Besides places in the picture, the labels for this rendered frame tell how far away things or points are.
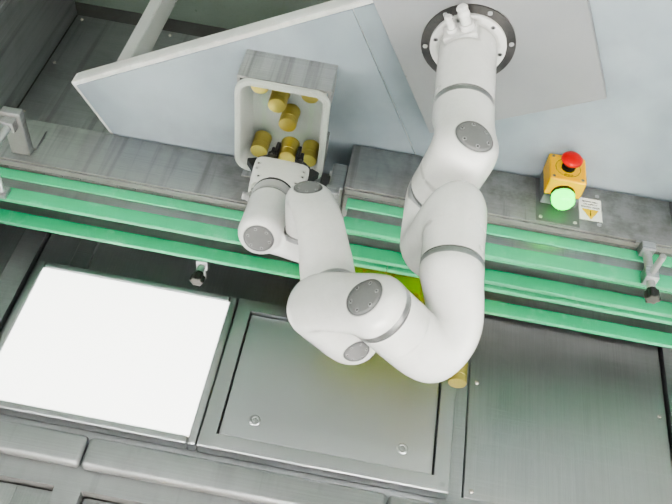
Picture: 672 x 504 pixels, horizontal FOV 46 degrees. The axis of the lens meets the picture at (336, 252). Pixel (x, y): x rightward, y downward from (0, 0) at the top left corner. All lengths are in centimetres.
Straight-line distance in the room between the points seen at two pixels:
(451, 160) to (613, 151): 54
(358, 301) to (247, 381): 65
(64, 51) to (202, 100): 79
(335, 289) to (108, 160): 82
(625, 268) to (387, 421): 53
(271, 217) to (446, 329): 40
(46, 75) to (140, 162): 64
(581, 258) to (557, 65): 37
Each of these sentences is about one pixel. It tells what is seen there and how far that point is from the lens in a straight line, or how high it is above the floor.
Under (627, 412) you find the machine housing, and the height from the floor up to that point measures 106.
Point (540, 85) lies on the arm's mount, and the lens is 143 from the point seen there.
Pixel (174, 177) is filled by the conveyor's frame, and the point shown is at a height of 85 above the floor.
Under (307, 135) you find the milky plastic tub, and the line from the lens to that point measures 158.
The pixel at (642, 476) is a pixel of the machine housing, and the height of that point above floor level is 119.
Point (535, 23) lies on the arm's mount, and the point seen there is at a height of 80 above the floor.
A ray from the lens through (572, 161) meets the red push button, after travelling 154.
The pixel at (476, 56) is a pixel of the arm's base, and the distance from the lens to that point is 128.
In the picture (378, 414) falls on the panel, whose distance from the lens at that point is 155.
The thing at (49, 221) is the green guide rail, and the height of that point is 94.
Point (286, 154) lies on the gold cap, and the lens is 151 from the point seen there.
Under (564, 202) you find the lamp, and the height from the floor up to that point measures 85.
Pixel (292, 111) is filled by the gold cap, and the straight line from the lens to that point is 152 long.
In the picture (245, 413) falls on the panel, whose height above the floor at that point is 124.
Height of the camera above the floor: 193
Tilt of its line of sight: 39 degrees down
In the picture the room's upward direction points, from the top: 168 degrees counter-clockwise
